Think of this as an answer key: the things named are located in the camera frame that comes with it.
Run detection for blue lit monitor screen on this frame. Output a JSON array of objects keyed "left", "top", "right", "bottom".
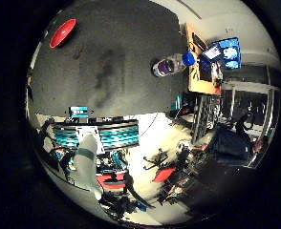
[{"left": 211, "top": 36, "right": 243, "bottom": 71}]

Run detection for clear plastic bottle blue cap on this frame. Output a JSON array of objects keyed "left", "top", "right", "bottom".
[{"left": 151, "top": 51, "right": 198, "bottom": 78}]

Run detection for orange wooden desk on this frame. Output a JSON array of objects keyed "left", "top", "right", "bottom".
[{"left": 184, "top": 22, "right": 224, "bottom": 95}]

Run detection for red and black cart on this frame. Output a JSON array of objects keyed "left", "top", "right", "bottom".
[{"left": 96, "top": 171, "right": 128, "bottom": 191}]

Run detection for small teal box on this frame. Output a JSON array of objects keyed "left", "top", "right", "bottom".
[{"left": 69, "top": 106, "right": 89, "bottom": 119}]

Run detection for shelf rack with teal stripes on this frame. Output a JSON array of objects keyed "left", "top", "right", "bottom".
[{"left": 52, "top": 121, "right": 141, "bottom": 151}]

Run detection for red bowl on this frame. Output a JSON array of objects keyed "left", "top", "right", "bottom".
[{"left": 49, "top": 18, "right": 78, "bottom": 50}]

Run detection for black office chair base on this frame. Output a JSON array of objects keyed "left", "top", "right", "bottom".
[{"left": 142, "top": 148, "right": 169, "bottom": 171}]

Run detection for person in dark blue shirt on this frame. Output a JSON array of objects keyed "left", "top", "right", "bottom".
[{"left": 214, "top": 125, "right": 254, "bottom": 165}]

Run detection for red seat chair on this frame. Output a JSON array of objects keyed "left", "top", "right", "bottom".
[{"left": 152, "top": 167, "right": 177, "bottom": 183}]

